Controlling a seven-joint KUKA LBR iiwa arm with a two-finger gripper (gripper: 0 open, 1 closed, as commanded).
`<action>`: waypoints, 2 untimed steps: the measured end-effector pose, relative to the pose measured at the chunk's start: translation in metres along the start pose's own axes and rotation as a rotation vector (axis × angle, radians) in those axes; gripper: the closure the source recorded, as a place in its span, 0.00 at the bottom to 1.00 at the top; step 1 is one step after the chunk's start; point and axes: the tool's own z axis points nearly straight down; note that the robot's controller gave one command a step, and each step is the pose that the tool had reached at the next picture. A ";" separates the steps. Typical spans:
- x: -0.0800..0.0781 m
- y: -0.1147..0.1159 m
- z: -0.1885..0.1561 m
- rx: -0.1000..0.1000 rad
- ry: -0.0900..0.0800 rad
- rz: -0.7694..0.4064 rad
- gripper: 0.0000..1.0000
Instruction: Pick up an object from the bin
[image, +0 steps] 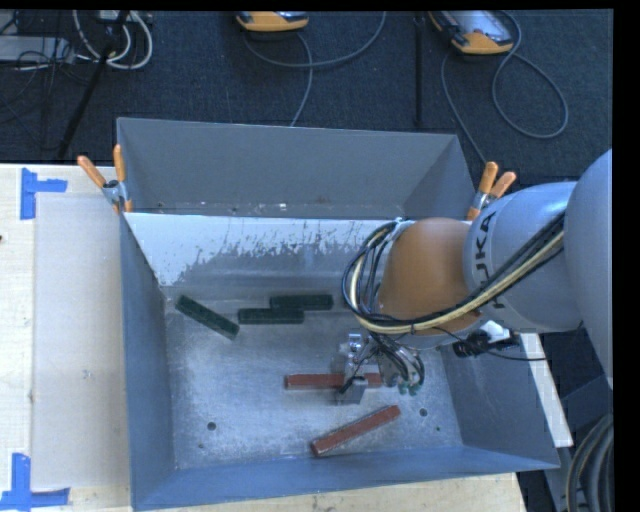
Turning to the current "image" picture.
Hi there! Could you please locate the black cylinder on white bracket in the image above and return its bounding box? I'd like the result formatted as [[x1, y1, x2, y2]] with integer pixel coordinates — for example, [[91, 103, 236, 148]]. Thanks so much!
[[452, 319, 521, 359]]

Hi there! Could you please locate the pale flat board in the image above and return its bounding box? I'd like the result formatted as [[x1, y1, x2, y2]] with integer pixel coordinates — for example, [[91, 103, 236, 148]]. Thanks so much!
[[30, 192, 133, 494]]

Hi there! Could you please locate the dark green flat block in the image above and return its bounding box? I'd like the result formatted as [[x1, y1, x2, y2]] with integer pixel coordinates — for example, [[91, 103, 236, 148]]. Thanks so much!
[[237, 307, 306, 326], [269, 293, 335, 312], [174, 294, 241, 342]]

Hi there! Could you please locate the red-brown block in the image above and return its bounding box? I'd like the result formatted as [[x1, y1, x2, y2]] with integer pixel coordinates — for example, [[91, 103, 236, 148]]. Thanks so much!
[[283, 372, 384, 392], [309, 404, 402, 458]]

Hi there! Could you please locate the grey metal bin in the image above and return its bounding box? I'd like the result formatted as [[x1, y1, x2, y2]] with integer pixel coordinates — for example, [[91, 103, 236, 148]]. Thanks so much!
[[115, 117, 562, 512]]

